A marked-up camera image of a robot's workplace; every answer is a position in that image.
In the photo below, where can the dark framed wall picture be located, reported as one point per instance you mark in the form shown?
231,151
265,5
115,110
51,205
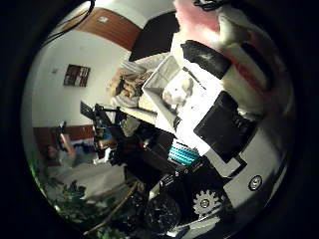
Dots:
77,75

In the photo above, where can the beige plush toy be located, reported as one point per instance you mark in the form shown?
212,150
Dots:
128,86

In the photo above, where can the seated person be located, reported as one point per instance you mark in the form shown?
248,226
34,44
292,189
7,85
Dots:
61,152

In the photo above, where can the white and grey plush toy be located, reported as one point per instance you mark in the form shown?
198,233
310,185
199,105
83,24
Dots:
177,92

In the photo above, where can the green plant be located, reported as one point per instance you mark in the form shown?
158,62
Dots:
76,209

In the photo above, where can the white cloth cover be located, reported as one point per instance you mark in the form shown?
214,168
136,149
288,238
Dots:
93,179

